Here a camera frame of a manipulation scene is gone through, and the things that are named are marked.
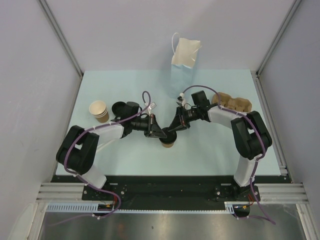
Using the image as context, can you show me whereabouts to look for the aluminium frame post right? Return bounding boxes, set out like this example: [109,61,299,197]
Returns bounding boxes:
[255,0,304,77]

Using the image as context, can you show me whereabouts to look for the stack of paper cups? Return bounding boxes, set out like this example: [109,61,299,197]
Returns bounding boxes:
[89,100,109,123]

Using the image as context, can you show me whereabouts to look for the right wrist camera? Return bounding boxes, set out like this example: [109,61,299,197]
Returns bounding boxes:
[176,92,187,107]

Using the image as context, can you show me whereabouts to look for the black plastic cup lid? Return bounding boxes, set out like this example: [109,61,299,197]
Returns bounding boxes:
[159,127,177,145]

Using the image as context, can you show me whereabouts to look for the brown paper coffee cup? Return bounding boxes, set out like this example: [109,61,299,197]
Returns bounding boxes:
[161,141,175,148]

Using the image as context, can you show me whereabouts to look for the stack of black lids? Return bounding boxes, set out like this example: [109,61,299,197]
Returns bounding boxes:
[111,101,128,120]

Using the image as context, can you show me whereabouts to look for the white wrapped straw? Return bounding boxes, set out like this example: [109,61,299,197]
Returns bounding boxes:
[96,142,110,152]

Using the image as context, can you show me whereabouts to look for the light blue paper bag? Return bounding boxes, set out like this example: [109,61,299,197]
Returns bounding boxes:
[167,32,202,99]

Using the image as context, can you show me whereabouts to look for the brown pulp cup carrier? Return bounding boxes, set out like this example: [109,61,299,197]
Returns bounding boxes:
[218,92,252,113]

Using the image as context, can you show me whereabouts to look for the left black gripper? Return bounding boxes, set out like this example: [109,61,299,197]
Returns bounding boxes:
[131,114,166,139]

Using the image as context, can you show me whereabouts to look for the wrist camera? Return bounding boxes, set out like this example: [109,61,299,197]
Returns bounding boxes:
[176,92,187,107]
[147,102,157,111]

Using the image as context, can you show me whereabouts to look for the aluminium frame post left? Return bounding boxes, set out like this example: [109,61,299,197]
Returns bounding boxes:
[37,0,84,79]

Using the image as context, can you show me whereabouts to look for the white slotted cable duct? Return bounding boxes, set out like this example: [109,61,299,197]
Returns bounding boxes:
[46,202,234,214]

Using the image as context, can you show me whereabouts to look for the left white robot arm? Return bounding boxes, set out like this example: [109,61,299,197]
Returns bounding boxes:
[56,101,167,200]

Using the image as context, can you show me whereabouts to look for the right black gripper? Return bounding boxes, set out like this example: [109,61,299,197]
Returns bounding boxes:
[168,105,201,133]

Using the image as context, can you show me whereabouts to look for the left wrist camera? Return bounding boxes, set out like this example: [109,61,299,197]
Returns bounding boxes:
[147,102,157,111]

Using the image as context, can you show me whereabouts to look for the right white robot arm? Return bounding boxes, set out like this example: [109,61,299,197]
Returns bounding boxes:
[168,90,272,201]

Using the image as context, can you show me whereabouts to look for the aluminium frame post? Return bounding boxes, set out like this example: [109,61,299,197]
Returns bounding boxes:
[37,0,84,79]
[255,0,304,77]

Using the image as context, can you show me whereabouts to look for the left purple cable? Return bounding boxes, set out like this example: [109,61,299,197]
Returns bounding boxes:
[64,90,154,221]

